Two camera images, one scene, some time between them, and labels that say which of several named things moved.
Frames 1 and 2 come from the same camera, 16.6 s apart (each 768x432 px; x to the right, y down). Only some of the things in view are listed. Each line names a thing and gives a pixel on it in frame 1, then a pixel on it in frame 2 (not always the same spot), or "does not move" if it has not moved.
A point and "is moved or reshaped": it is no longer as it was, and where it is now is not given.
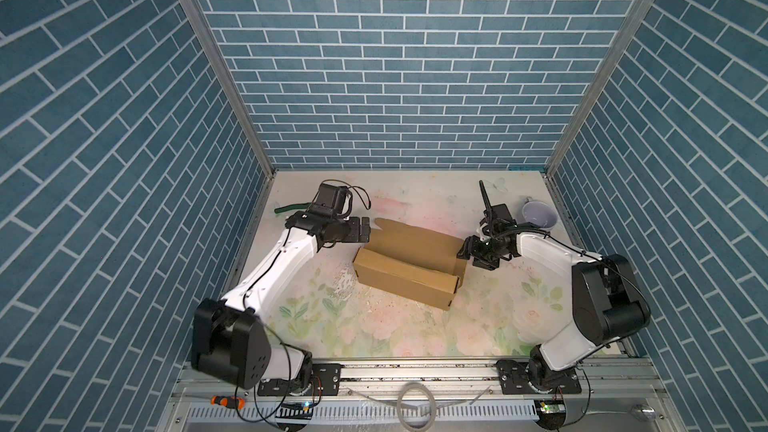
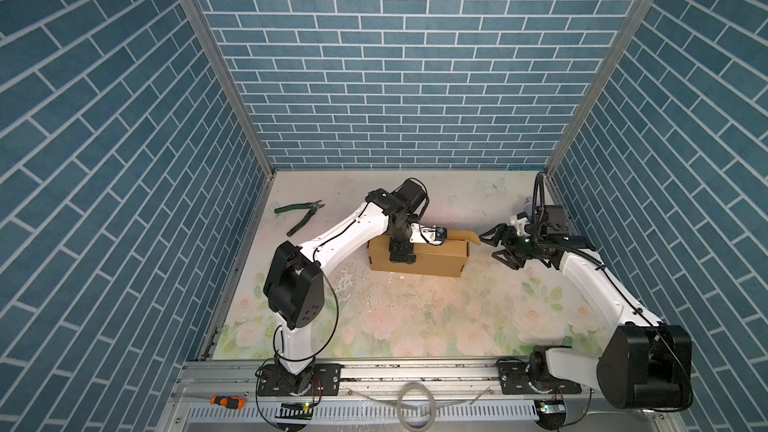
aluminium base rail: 462,396 does not move
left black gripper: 355,234 -> 397,248
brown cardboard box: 410,262 is moved or reshaped
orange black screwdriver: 228,401 does not move
